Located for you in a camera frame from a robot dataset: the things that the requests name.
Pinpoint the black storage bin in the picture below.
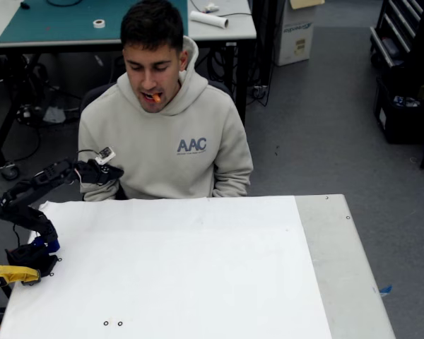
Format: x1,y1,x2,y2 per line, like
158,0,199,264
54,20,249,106
373,76,424,145

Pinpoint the grey workbench with black legs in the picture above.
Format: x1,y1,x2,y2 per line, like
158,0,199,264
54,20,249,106
0,0,257,181

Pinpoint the black tool drawer cart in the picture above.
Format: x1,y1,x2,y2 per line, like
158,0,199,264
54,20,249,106
370,0,424,69

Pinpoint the green cutting mat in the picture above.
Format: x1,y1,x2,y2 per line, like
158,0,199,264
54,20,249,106
0,0,189,44

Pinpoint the manila folder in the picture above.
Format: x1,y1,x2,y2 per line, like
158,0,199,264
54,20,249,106
289,0,325,10

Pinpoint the man in beige hoodie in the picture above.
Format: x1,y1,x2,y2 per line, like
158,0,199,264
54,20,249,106
77,0,254,202

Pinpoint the yellow bar clamp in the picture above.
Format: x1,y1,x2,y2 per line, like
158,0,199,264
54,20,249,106
0,265,42,287

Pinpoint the white gripper camera module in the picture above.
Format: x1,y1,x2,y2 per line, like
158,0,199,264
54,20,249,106
94,145,116,164

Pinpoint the white cardboard box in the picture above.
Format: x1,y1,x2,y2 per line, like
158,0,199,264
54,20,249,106
273,0,317,67

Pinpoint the white crumpled bag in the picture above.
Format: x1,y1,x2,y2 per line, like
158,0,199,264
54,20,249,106
42,105,66,124

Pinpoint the large white paper sheet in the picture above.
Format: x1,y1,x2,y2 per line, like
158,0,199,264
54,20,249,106
0,195,333,339

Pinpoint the rolled white paper tube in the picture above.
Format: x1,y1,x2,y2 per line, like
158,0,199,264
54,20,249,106
189,10,230,29

